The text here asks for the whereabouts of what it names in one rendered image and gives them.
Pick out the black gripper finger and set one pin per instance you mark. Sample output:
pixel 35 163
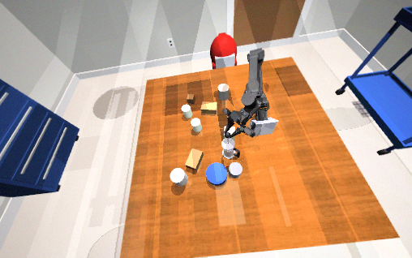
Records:
pixel 229 125
pixel 236 132

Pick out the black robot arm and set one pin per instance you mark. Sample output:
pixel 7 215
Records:
pixel 253 97

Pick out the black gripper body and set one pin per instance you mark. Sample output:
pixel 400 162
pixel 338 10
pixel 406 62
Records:
pixel 249 131

